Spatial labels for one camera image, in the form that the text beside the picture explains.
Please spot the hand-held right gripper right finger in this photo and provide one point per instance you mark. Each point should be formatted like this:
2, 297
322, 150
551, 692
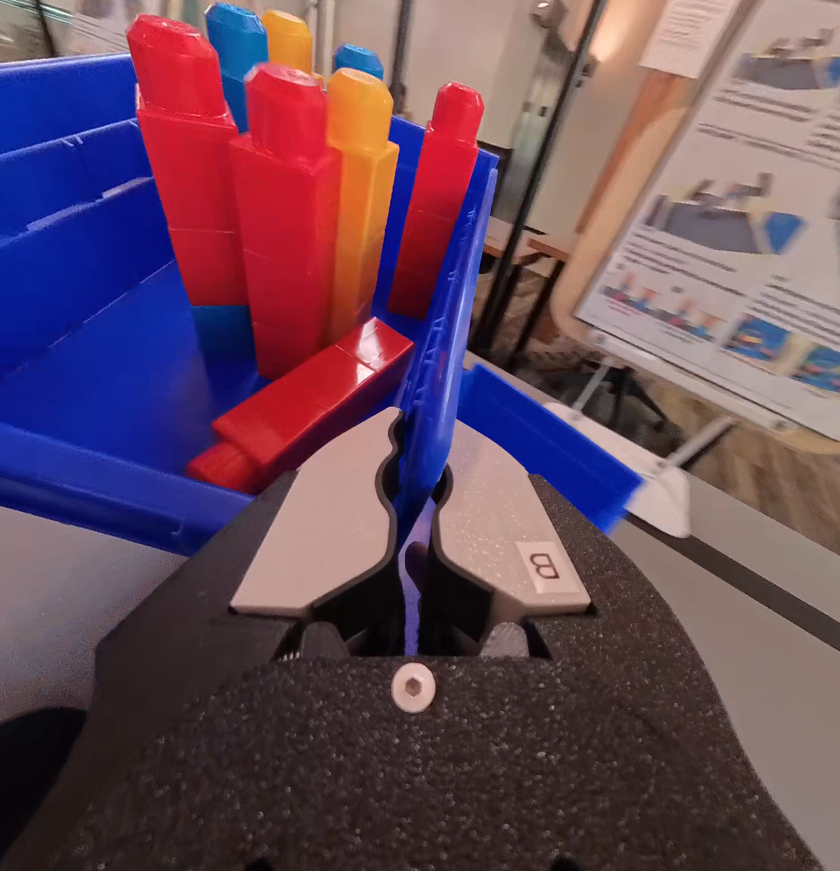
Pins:
501, 537

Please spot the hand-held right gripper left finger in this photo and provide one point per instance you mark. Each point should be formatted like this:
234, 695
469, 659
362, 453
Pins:
318, 544

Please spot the blue plastic bin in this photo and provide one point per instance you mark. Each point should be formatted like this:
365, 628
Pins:
86, 272
542, 435

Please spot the white poster stand base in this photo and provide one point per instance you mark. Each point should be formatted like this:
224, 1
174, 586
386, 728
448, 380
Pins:
665, 490

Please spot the black disc stand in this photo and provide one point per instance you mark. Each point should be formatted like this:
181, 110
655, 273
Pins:
542, 170

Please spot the instruction poster board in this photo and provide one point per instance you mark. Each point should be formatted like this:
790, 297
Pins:
733, 204

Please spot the white paper notice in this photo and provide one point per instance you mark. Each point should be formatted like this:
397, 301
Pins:
689, 34

